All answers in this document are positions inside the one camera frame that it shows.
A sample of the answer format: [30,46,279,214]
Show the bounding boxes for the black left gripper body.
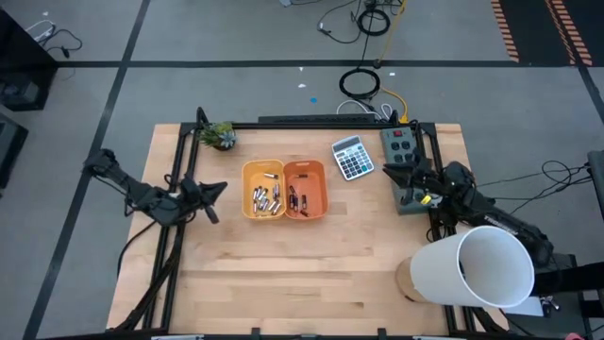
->
[176,175,221,226]

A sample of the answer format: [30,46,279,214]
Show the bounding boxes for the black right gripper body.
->
[399,149,459,209]

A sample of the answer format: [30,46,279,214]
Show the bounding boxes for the yellow plastic bin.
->
[241,159,288,222]

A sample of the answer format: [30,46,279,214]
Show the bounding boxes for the orange plastic bin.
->
[281,160,329,221]

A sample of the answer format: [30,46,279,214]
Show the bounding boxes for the grey power strip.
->
[379,126,430,216]

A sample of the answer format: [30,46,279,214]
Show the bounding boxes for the small potted succulent plant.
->
[197,121,239,152]

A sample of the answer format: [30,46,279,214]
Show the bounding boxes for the grey desk calculator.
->
[331,135,376,182]

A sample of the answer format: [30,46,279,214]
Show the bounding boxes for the long black flat bar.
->
[258,114,381,125]

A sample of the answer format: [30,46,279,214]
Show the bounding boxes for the round wooden lamp base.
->
[394,257,426,303]

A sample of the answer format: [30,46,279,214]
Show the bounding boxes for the black beam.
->
[532,262,604,298]

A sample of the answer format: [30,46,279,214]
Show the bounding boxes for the black orange-striped mat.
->
[490,0,604,67]

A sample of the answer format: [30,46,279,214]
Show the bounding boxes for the black box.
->
[0,112,29,190]

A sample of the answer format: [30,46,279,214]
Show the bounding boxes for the black cabinet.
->
[0,8,59,112]

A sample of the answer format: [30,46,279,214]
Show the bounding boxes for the yellow cable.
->
[377,0,410,125]

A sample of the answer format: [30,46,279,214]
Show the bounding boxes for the white cable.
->
[335,98,394,122]

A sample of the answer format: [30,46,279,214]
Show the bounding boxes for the black aluminium table frame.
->
[141,107,478,339]

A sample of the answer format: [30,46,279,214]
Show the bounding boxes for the thin coiled black cable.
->
[338,67,381,101]

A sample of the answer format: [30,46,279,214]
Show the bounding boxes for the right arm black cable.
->
[474,160,594,218]

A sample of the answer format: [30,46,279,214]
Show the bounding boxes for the black cable bundle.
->
[109,221,186,332]

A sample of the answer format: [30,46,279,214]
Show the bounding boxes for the thick coiled black cable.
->
[356,8,392,37]

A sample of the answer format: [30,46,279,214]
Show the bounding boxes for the black cable with plug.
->
[40,27,84,60]
[315,0,364,46]

